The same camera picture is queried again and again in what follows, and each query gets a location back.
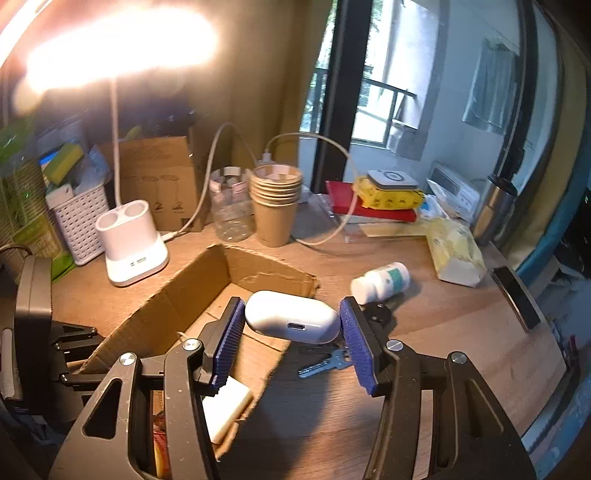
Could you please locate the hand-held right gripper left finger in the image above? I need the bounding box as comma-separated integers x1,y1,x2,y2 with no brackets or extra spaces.
48,296,246,480

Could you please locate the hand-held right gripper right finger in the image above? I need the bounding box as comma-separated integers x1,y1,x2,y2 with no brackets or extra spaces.
339,296,536,480

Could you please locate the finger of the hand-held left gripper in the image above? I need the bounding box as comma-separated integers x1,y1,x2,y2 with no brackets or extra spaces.
60,367,100,388
50,323,106,355

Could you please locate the black car key fob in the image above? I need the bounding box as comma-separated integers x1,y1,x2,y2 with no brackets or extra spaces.
365,302,394,330

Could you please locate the key bunch with ring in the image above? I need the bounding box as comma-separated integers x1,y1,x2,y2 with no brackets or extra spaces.
298,344,356,379

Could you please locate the white pill bottle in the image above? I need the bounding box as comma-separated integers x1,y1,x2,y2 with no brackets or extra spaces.
349,262,411,305

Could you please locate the white earbuds case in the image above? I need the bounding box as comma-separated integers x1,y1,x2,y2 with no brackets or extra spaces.
244,291,340,344

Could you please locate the white charger plug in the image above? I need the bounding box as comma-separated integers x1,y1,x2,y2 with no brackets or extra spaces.
202,376,254,444

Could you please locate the cardboard box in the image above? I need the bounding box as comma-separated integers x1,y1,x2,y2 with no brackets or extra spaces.
76,244,321,462

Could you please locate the red food can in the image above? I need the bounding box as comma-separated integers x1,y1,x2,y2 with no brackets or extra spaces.
152,411,172,478

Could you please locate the white desk lamp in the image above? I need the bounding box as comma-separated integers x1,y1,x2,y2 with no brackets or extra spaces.
14,7,218,287

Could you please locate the green bag of cups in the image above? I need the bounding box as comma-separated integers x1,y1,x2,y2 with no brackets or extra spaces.
0,120,77,282

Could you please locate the white plastic basket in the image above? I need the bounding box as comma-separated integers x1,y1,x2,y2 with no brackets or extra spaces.
46,182,112,266

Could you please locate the clear plastic bottle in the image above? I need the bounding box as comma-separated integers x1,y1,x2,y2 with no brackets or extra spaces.
209,167,257,243

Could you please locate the stack of paper cups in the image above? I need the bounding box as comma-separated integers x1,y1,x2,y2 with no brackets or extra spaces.
249,164,304,248

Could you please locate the yellow tissue pack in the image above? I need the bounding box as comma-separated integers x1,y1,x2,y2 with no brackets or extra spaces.
425,217,488,288

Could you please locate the yellow green sponge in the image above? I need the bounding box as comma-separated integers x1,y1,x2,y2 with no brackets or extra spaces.
41,143,86,185

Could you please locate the red book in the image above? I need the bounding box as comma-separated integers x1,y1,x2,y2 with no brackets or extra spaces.
325,180,416,223

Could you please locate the yellow box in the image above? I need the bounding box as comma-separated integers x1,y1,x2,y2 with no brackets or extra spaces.
353,178,426,209

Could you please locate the white wet wipes pack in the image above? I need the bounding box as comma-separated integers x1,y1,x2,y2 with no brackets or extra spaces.
416,194,451,222

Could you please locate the black smartphone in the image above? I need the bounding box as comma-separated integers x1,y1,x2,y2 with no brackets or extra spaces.
491,265,542,333

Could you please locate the brown lamp carton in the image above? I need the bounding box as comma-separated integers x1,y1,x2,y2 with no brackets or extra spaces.
99,124,218,234

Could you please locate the steel thermos mug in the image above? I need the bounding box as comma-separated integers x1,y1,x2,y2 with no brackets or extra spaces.
471,174,519,246

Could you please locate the white microwave oven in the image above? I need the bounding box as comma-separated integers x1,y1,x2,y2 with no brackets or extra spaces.
427,161,481,208

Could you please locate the hanging pale garment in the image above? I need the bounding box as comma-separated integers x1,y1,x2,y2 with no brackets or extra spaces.
462,37,520,136

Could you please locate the yellow and teal curtain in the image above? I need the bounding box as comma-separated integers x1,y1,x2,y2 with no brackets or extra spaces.
522,0,591,278

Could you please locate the white wireless charger pad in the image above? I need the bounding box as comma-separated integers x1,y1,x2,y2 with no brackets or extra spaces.
366,169,420,190

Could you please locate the white lamp cable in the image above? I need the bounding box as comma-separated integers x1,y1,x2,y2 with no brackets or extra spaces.
161,122,259,241

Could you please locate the white charging cable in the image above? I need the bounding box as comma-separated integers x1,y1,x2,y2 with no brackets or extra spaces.
257,132,358,246

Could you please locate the black sliding door frame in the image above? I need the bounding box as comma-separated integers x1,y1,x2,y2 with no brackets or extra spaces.
318,0,375,195

